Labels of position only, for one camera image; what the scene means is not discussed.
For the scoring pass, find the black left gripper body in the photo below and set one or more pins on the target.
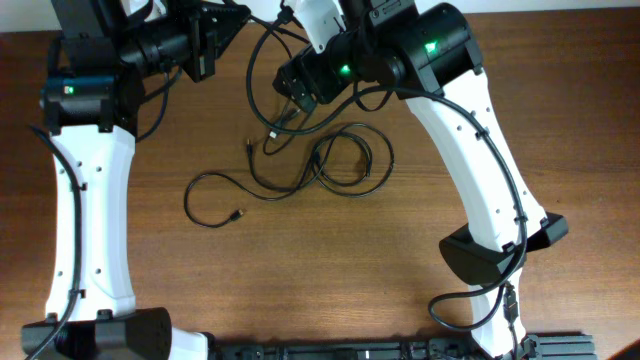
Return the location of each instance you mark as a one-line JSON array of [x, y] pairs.
[[196, 64]]

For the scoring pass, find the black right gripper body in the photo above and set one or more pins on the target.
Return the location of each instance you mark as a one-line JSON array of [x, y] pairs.
[[317, 74]]

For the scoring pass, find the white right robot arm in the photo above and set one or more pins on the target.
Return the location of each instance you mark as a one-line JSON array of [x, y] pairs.
[[431, 60]]

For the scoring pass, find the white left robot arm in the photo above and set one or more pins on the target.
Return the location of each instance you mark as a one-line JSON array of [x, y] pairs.
[[91, 99]]

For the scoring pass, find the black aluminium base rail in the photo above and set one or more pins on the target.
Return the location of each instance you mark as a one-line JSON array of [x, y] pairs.
[[534, 347]]

